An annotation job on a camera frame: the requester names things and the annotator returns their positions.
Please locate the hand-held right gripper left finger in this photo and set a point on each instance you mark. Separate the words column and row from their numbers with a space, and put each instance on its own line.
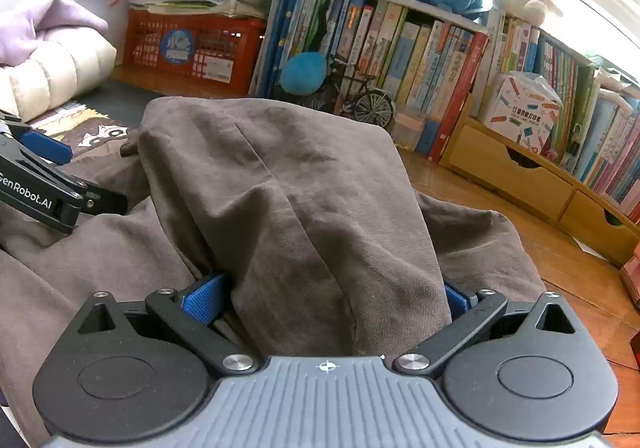
column 205, row 300

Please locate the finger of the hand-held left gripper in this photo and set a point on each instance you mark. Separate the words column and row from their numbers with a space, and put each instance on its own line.
column 105, row 203
column 45, row 148

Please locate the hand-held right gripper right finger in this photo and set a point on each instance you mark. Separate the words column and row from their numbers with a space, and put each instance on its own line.
column 457, row 300

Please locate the white down jacket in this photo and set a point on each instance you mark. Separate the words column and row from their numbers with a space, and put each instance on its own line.
column 60, row 73

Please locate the grey-brown garment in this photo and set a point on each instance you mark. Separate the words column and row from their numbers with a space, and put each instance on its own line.
column 280, row 208

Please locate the purple shirt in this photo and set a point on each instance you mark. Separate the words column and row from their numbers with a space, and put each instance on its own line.
column 50, row 18

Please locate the dark desk mat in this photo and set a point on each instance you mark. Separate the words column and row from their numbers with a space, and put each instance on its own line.
column 125, row 98

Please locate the wooden drawer organizer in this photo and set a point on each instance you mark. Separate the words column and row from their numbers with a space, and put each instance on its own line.
column 500, row 178

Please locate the small white paper sheet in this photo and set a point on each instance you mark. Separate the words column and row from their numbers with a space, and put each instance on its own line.
column 587, row 247

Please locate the large red plastic basket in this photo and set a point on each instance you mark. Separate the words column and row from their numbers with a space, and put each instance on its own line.
column 145, row 43

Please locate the clear plastic jar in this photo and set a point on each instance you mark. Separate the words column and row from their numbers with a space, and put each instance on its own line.
column 407, row 130

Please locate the white printed tissue box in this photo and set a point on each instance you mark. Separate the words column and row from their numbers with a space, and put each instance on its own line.
column 520, row 118

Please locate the model bicycle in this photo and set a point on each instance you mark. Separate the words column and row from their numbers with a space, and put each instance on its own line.
column 372, row 110

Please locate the row of small thin books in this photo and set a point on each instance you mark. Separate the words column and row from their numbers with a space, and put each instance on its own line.
column 600, row 128

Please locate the round blue plush ball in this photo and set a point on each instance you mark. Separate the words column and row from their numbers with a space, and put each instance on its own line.
column 302, row 73

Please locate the row of tall books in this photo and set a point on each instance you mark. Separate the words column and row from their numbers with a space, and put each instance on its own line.
column 400, row 58

